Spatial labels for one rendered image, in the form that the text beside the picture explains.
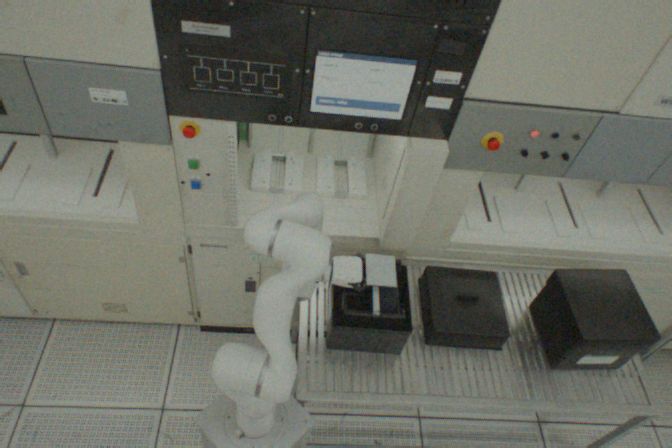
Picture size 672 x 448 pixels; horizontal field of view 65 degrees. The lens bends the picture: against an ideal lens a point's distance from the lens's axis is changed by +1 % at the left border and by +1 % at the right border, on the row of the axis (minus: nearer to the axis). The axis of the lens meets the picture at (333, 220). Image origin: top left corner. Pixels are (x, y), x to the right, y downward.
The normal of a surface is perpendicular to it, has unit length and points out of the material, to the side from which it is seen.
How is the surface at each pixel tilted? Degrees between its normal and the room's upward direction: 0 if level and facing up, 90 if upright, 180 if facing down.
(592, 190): 0
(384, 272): 0
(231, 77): 90
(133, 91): 90
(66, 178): 0
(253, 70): 90
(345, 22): 90
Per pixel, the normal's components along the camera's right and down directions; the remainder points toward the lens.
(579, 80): 0.01, 0.77
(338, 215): 0.12, -0.63
